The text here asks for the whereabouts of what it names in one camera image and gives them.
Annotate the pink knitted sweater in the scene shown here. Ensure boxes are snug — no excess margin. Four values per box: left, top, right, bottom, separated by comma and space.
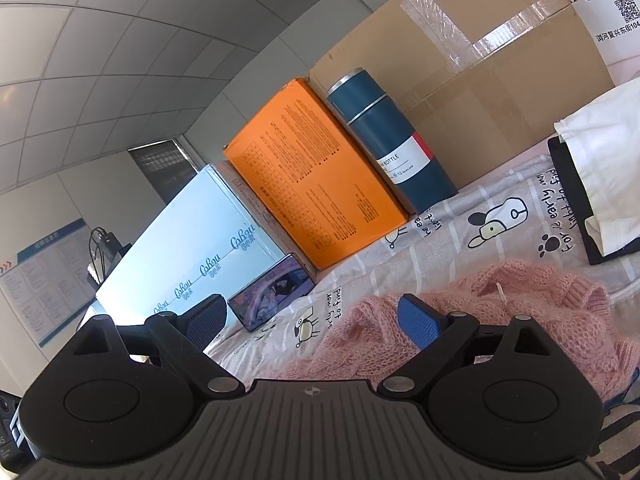
268, 259, 639, 401

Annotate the light blue tissue carton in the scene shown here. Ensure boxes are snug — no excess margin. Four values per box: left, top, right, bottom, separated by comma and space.
96, 166, 284, 325

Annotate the black power adapter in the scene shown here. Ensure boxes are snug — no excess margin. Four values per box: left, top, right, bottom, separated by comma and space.
88, 226, 131, 284

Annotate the black smartphone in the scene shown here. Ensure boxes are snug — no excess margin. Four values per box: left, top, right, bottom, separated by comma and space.
227, 254, 314, 332

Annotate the cartoon dog print bedsheet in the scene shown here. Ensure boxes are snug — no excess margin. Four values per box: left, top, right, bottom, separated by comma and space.
207, 136, 640, 480

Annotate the dark blue vacuum bottle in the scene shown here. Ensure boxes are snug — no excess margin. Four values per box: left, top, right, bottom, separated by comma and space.
328, 68, 458, 214

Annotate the orange printed box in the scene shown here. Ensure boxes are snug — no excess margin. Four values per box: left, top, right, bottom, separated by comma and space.
224, 78, 408, 270

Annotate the black folded garment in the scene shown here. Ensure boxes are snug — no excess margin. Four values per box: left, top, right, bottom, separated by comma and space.
548, 136, 640, 266

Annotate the white folded garment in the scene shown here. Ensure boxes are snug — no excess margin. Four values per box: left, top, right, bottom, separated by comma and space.
554, 78, 639, 257

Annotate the brown cardboard box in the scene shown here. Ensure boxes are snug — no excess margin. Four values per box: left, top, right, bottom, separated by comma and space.
309, 0, 613, 186

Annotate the white paper shopping bag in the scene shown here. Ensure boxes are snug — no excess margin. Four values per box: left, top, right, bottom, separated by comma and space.
570, 0, 640, 86

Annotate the wall notice board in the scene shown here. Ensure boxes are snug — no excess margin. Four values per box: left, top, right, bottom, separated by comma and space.
1, 219, 94, 348

